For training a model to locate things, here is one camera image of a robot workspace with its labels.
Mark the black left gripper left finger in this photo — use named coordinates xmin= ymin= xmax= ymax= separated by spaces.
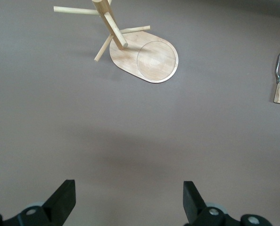
xmin=0 ymin=179 xmax=76 ymax=226

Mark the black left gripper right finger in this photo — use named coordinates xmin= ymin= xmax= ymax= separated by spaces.
xmin=183 ymin=180 xmax=272 ymax=226

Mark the wooden mug rack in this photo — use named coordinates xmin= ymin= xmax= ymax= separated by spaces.
xmin=53 ymin=0 xmax=179 ymax=85

